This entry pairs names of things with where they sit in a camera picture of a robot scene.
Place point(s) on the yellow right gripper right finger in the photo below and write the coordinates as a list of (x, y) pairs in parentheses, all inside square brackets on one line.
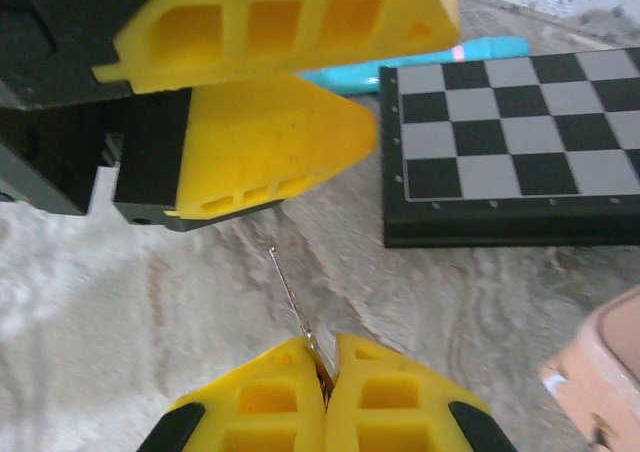
[(395, 402)]

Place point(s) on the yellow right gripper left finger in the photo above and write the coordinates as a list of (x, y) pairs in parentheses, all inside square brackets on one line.
[(260, 407)]

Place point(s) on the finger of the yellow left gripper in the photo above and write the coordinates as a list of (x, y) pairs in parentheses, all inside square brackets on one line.
[(265, 142), (280, 27)]

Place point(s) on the turquoise marker pen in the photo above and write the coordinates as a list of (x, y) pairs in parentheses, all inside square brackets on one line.
[(430, 62)]

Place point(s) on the black and grey chessboard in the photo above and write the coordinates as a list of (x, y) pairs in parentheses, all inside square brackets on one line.
[(515, 137)]

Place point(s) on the pink tin box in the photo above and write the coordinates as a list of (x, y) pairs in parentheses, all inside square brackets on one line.
[(600, 372)]

